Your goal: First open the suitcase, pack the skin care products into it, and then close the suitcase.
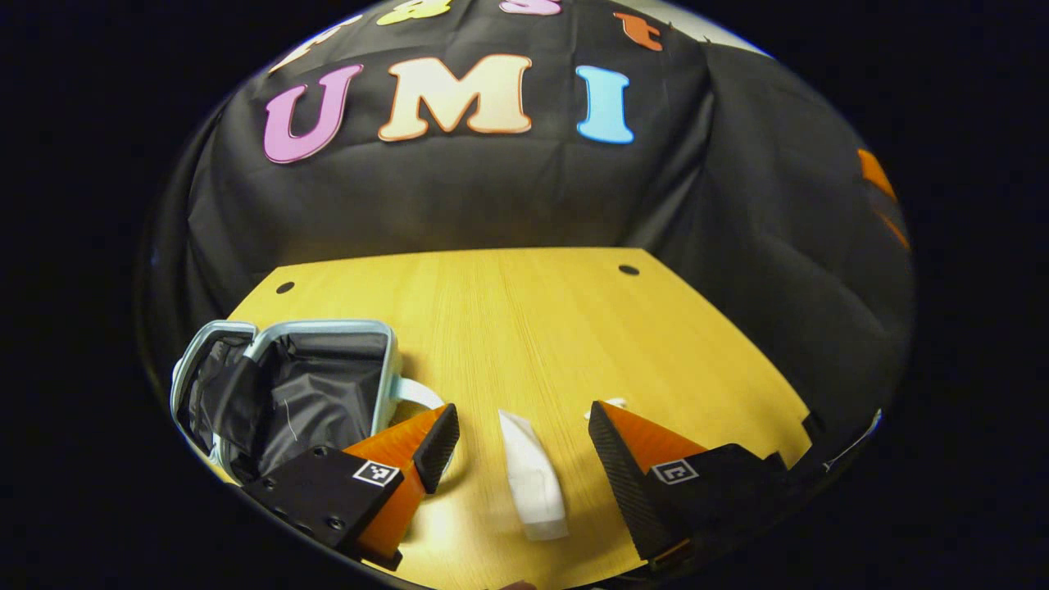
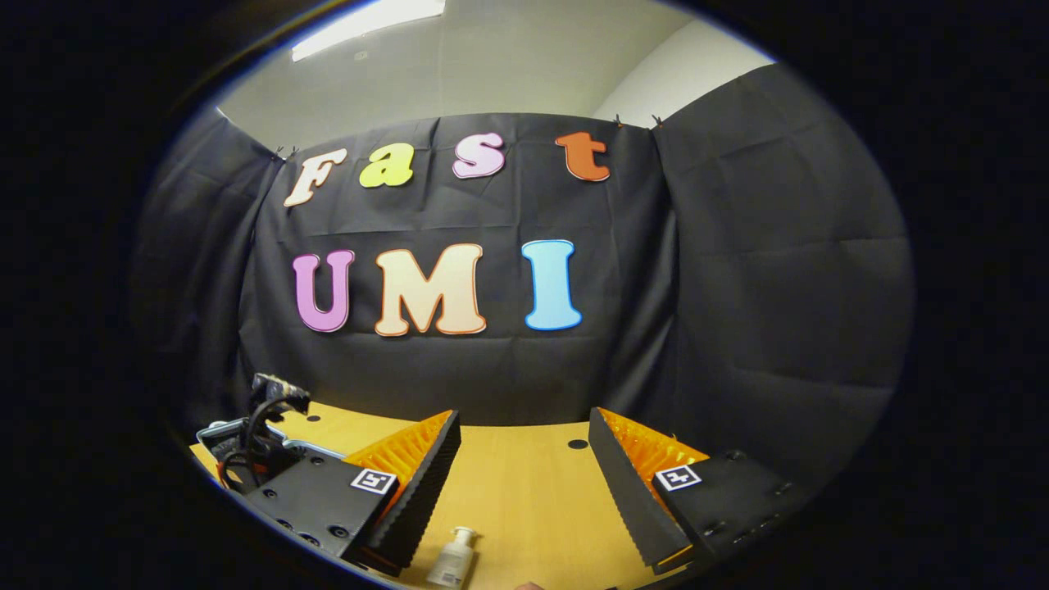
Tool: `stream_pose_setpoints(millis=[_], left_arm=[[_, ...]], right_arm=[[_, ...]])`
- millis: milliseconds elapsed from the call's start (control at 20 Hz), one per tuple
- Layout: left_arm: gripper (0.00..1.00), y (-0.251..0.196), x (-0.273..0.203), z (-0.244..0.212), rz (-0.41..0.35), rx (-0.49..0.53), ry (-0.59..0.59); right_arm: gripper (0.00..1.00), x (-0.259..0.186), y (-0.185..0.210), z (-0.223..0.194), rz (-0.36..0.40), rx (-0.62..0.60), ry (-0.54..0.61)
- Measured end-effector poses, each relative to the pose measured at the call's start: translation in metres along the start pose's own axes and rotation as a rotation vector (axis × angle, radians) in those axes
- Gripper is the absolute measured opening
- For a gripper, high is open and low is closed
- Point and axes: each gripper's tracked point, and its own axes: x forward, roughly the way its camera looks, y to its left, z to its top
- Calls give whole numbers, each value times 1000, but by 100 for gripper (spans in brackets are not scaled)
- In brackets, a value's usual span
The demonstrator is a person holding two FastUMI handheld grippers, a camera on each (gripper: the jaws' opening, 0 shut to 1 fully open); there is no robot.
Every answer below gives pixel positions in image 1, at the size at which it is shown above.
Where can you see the white pump bottle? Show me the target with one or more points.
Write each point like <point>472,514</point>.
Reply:
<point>616,402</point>

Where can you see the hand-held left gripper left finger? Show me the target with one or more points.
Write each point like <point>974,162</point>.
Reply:
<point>438,447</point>

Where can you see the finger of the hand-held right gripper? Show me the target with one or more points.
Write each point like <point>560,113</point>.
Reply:
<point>895,231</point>
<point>874,172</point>

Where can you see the light blue suitcase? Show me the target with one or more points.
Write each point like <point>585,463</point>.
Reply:
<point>328,393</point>

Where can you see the white squeeze tube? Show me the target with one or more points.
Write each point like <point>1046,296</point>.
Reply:
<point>533,475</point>

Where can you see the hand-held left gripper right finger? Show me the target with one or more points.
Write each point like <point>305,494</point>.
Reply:
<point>619,475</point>

